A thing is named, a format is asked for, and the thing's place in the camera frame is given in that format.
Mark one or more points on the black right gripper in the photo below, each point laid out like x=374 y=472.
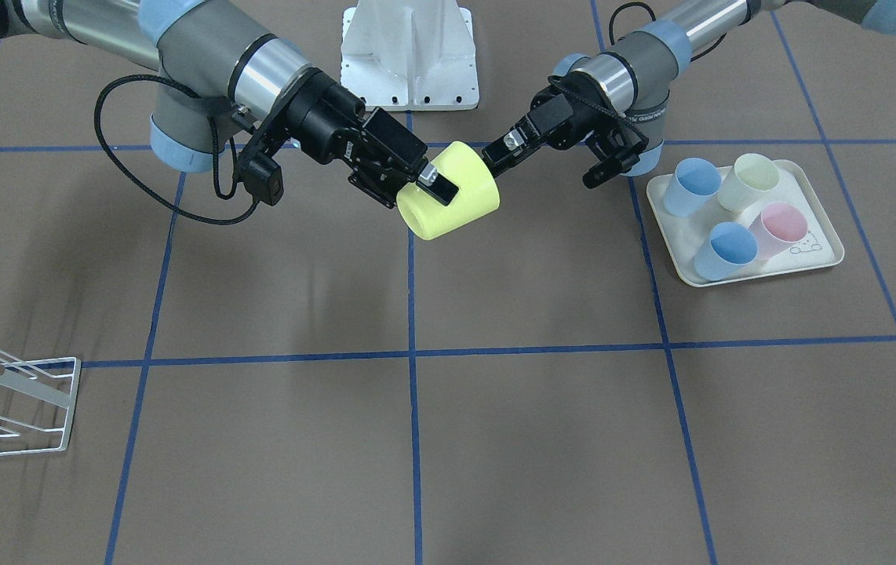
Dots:
x=328 y=119

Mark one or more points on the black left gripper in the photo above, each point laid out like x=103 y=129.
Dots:
x=560 y=125

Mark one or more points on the yellow plastic cup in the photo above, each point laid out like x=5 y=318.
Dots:
x=463 y=191

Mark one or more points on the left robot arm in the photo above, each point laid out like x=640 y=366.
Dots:
x=615 y=100

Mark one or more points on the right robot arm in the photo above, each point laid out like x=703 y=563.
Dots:
x=222 y=72

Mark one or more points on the blue plastic cup far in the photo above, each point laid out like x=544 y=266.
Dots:
x=691 y=186

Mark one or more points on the blue plastic cup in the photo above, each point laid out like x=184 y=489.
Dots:
x=691 y=186
x=729 y=247

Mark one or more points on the pale green plastic cup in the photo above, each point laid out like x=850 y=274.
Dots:
x=751 y=178

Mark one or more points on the blue plastic cup near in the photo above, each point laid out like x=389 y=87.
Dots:
x=729 y=247

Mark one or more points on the pink plastic cup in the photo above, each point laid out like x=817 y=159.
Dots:
x=778 y=227

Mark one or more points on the cream plastic tray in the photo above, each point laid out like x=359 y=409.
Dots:
x=820 y=248

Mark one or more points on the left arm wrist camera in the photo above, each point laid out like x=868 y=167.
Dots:
x=549 y=119

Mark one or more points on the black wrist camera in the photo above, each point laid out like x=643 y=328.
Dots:
x=392 y=143

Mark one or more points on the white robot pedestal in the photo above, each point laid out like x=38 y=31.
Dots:
x=410 y=55

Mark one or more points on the white wire cup rack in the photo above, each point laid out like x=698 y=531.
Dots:
x=37 y=404

